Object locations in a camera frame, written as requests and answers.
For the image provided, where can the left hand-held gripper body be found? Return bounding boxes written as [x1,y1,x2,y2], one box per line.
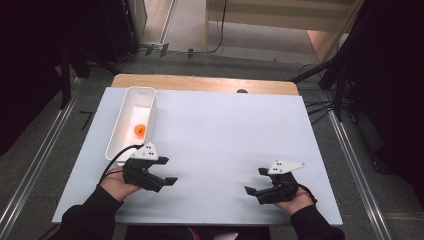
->
[122,141,165,194]

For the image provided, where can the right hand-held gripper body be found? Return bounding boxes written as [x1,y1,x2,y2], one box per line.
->
[255,159,307,205]

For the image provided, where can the orange ball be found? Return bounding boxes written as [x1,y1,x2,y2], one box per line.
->
[133,123,148,139]

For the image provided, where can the white plastic bin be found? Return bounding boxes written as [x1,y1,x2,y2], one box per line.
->
[104,85,159,162]

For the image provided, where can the person's right hand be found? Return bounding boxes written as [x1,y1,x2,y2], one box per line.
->
[272,186,315,218]

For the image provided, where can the person's left hand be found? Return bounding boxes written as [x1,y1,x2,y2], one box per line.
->
[99,167,144,203]

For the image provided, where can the person's lap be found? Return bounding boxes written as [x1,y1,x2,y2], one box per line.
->
[123,225,272,240]

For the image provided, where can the white board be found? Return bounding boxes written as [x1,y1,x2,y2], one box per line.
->
[51,86,344,227]

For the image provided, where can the wooden table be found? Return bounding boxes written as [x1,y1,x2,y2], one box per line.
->
[110,73,300,97]

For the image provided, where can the black metal stand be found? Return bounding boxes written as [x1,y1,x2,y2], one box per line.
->
[58,41,122,111]
[289,54,353,124]

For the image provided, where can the black cabinet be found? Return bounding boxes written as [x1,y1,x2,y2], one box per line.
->
[99,0,142,65]

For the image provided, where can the light wooden shelf unit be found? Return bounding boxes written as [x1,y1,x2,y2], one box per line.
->
[203,0,365,65]

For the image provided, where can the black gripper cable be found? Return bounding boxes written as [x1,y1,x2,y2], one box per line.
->
[98,143,145,185]

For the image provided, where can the black gripper strap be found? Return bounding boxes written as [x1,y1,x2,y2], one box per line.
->
[297,183,318,206]

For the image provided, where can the metal floor rail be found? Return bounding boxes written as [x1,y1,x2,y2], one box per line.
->
[0,77,83,236]
[327,109,394,240]

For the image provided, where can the black floor cables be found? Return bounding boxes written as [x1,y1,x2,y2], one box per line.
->
[303,99,338,127]

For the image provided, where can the hanging black cable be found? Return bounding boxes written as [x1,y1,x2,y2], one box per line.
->
[205,0,229,55]

